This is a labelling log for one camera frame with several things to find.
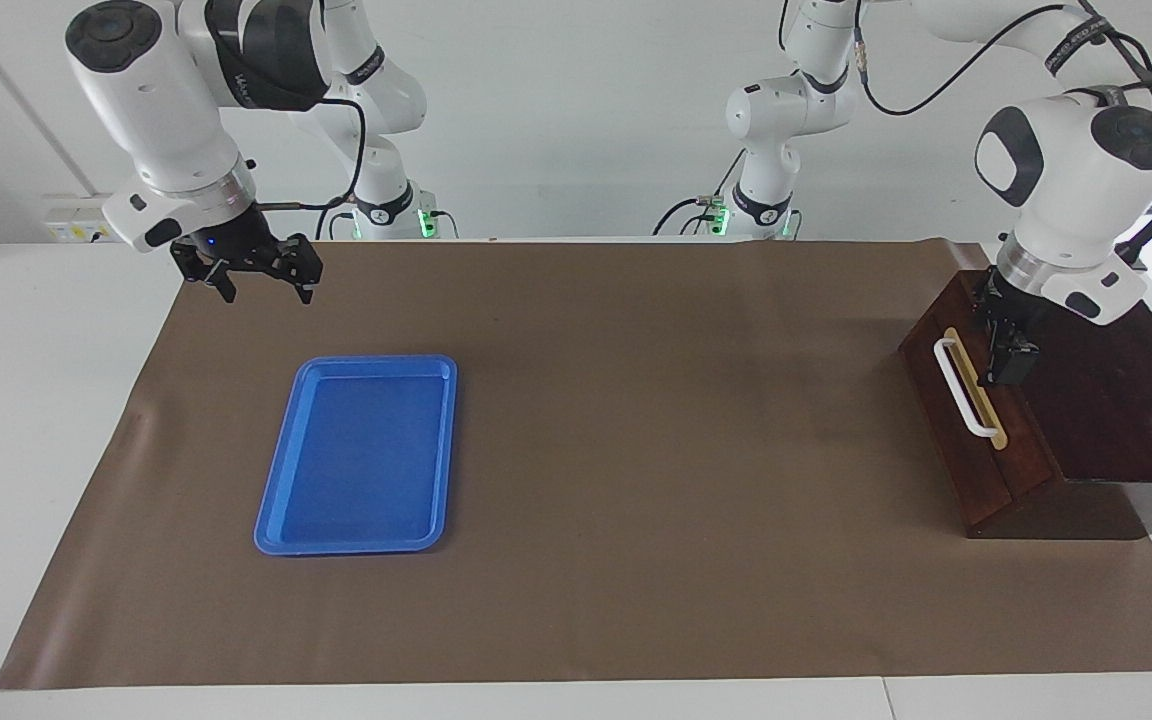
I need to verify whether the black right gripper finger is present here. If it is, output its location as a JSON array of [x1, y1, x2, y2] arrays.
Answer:
[[276, 235, 324, 304], [198, 260, 237, 304]]

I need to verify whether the white drawer handle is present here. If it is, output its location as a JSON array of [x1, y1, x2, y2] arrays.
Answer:
[[933, 337, 1002, 439]]

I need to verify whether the dark wooden drawer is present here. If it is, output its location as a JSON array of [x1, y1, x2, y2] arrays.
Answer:
[[901, 270, 1059, 538]]

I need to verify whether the dark wooden drawer cabinet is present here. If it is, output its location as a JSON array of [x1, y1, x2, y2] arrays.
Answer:
[[899, 268, 1152, 541]]

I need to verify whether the blue plastic tray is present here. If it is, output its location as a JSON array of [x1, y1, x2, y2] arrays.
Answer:
[[254, 354, 459, 557]]

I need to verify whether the brown table mat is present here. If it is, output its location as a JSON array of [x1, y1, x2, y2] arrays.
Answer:
[[0, 238, 1152, 691]]

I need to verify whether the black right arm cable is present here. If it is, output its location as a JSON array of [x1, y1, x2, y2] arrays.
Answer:
[[254, 95, 369, 241]]

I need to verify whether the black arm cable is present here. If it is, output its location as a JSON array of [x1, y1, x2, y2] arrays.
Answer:
[[254, 95, 369, 241], [851, 0, 1152, 136]]

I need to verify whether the white wall socket strip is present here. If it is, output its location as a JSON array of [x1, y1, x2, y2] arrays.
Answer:
[[44, 198, 127, 244]]

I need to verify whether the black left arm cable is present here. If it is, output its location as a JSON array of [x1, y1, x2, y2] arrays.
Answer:
[[851, 0, 1152, 136]]

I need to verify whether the black base cable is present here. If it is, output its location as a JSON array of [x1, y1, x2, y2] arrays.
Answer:
[[651, 150, 739, 238]]

